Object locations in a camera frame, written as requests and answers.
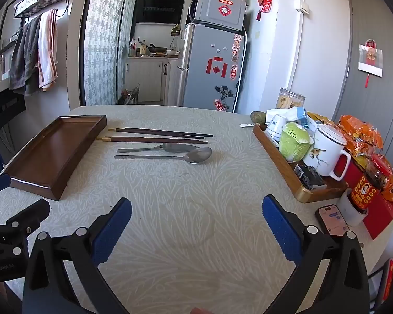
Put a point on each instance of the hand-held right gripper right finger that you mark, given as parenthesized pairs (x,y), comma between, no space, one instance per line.
(281,229)

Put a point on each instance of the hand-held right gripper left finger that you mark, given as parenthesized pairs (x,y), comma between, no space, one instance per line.
(113,232)

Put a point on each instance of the dark wooden tray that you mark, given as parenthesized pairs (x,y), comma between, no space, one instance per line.
(52,147)

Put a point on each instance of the dark wooden chopstick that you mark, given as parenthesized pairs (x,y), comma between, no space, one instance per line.
(157,132)
(150,139)

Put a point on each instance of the small metal spoon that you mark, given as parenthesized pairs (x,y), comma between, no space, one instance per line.
(173,147)

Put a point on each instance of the large metal spoon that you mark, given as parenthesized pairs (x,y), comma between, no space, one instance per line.
(199,154)

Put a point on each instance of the person's right hand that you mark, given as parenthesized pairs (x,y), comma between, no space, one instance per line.
(200,311)

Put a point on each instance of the smartphone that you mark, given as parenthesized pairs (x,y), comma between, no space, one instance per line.
(332,219)

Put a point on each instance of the small black packets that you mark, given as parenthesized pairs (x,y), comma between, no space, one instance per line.
(311,175)

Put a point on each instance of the light wooden tray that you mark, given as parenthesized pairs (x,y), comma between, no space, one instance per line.
(281,166)

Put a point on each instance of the green cabbage-shaped cup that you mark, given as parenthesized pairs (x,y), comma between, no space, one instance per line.
(293,147)

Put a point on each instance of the sauce jar with red label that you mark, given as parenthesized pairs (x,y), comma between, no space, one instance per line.
(363,193)

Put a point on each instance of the red box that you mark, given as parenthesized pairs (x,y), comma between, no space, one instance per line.
(380,217)

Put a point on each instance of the blue and white porcelain cup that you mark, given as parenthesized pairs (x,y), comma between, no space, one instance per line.
(275,127)

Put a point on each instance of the white ceramic spoon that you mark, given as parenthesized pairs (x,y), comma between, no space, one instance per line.
(247,125)

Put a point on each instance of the blue and white carton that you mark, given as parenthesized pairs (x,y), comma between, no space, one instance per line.
(298,114)

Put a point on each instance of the yellow snack packet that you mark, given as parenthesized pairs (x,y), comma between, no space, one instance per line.
(319,119)

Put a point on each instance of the red paper bag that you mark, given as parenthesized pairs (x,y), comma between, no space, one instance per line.
(391,278)

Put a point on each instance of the orange snack packets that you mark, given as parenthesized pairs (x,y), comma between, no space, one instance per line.
(360,134)

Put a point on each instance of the pile of slippers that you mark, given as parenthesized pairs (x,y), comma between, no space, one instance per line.
(129,96)

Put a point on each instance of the white kitchen cabinet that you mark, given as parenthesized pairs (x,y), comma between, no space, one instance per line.
(144,81)

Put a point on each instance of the grey door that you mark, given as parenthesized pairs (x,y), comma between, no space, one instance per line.
(373,95)

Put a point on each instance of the grey refrigerator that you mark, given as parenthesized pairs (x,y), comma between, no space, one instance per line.
(199,72)

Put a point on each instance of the patterned sliding door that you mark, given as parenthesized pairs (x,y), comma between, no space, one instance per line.
(104,39)

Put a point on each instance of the cooking oil bottle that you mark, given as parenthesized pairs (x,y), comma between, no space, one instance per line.
(132,49)

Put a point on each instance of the dark sauce bottle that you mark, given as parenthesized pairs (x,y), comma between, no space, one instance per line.
(143,49)

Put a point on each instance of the black wok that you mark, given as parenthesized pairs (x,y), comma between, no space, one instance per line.
(157,49)

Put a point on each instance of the black range hood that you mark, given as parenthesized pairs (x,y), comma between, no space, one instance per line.
(157,8)

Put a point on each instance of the hanging wall calendar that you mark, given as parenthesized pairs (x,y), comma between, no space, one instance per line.
(370,62)

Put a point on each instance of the red wall ornament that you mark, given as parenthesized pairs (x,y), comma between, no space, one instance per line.
(267,1)

